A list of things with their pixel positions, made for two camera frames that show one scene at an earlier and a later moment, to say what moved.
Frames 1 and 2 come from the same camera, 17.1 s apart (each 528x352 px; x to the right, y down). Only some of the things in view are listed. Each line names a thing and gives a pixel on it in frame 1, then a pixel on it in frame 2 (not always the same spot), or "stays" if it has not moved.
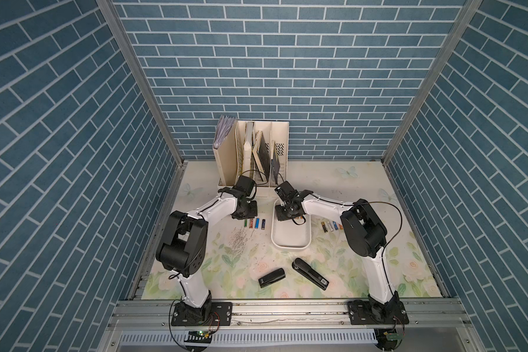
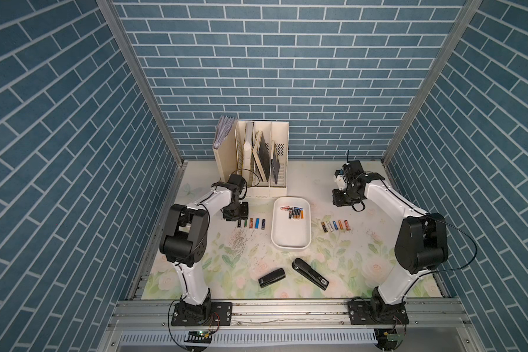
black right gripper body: (283, 213) → (342, 198)
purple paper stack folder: (224, 126) stays
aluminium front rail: (291, 315) stays
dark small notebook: (275, 165) stays
